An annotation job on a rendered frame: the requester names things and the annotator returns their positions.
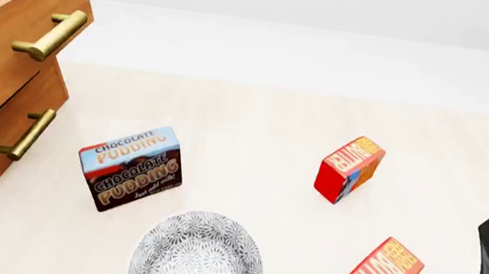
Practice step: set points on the closed wooden drawer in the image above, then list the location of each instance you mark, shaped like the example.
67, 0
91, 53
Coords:
45, 89

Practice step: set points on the chocolate pudding box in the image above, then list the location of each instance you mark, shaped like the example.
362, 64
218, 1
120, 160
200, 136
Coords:
135, 172

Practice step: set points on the white patterned bowl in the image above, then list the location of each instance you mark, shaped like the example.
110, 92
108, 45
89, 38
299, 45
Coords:
197, 258

